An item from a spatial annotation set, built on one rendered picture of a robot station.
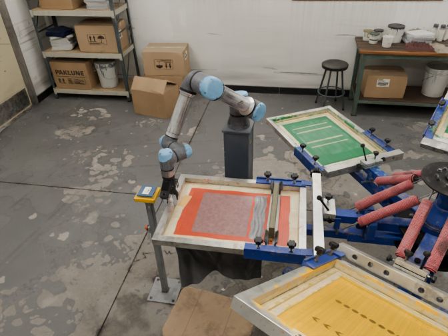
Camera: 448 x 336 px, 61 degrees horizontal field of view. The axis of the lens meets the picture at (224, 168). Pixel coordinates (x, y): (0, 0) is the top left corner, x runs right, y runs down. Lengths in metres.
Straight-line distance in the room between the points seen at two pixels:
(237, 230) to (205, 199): 0.33
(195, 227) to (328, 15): 4.03
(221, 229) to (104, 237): 1.70
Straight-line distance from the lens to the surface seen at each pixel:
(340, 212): 2.13
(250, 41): 5.68
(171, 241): 2.01
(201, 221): 2.15
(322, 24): 5.59
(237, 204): 2.25
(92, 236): 3.65
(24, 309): 3.33
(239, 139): 2.49
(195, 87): 2.05
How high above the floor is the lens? 2.42
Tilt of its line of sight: 35 degrees down
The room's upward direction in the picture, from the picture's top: 2 degrees counter-clockwise
